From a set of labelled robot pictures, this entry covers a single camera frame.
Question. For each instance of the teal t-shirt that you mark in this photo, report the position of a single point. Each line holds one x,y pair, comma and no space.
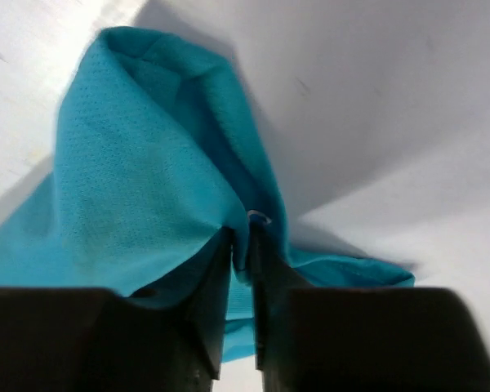
156,150

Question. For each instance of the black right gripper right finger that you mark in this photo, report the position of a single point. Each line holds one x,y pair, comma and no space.
312,338

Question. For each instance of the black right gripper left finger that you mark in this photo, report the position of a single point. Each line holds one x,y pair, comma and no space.
92,339

